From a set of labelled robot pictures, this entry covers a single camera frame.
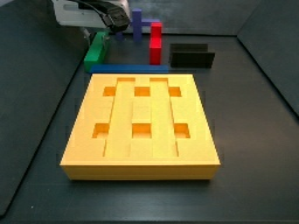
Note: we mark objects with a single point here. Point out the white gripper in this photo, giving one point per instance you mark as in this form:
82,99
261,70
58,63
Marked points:
73,16

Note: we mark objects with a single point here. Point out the green long block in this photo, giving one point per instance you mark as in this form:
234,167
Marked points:
97,51

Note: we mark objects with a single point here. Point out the yellow slotted board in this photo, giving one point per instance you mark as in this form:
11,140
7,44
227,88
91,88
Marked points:
141,130

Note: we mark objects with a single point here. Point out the purple cross-shaped block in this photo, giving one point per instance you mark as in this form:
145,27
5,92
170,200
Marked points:
139,23

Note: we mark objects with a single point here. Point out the blue long block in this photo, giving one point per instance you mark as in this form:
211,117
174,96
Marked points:
129,69

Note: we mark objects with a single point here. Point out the red long block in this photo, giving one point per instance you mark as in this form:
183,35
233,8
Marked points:
155,43

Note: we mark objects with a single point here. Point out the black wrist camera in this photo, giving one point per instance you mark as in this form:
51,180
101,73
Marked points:
111,13

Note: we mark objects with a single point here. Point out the black angled bracket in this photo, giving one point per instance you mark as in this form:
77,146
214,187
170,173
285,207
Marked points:
191,56

